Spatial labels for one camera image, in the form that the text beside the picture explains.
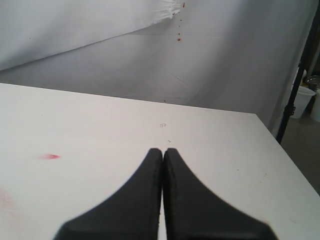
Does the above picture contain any grey backdrop cloth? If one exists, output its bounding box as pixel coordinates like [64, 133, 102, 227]
[0, 0, 318, 129]

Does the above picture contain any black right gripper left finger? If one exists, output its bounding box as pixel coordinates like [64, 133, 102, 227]
[55, 148, 163, 240]

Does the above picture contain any white plastic bucket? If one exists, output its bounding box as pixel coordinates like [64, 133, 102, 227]
[291, 86, 316, 119]

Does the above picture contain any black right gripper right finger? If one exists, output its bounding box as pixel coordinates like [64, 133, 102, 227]
[162, 148, 277, 240]

